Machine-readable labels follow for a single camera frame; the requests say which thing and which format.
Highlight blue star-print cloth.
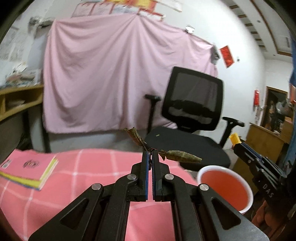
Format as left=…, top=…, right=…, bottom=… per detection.
left=283, top=35, right=296, bottom=172

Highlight pink soft-cover book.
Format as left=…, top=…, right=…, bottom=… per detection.
left=0, top=149, right=59, bottom=191

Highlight dried brown leaves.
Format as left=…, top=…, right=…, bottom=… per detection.
left=124, top=127, right=203, bottom=164

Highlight framed dark picture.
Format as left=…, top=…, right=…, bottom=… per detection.
left=260, top=86, right=288, bottom=133

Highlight pile of books and papers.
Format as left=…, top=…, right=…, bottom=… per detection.
left=0, top=62, right=42, bottom=90

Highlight pink hanging sheet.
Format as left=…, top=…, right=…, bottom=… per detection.
left=42, top=16, right=219, bottom=133

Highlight grey metal pot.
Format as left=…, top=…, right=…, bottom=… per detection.
left=276, top=101, right=289, bottom=114

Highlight wooden cabinet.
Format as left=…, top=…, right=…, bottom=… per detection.
left=231, top=122, right=292, bottom=183

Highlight red and yellow wall banner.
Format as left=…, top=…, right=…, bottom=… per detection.
left=102, top=0, right=156, bottom=12

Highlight wooden shelf desk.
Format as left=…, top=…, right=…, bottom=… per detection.
left=0, top=84, right=50, bottom=153

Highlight pink checkered blanket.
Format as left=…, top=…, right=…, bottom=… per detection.
left=0, top=148, right=199, bottom=241

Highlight red paper wall decoration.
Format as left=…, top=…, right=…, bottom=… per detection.
left=219, top=46, right=235, bottom=68

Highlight pink paper wall sheets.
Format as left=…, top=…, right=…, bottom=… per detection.
left=72, top=2, right=116, bottom=18

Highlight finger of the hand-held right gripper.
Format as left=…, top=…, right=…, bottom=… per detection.
left=240, top=142, right=264, bottom=161
left=233, top=145, right=255, bottom=173

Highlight black mesh office chair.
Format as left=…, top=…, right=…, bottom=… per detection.
left=144, top=66, right=245, bottom=169

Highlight pink bin with white rim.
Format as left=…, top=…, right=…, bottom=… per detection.
left=196, top=165, right=254, bottom=215

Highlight grey cloth clump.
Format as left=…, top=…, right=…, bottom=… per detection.
left=211, top=45, right=220, bottom=64

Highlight small yellow block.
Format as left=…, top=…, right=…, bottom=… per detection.
left=229, top=133, right=241, bottom=146

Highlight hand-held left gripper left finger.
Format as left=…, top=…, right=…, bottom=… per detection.
left=28, top=150, right=152, bottom=241

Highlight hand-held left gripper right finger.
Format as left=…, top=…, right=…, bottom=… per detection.
left=151, top=150, right=270, bottom=241

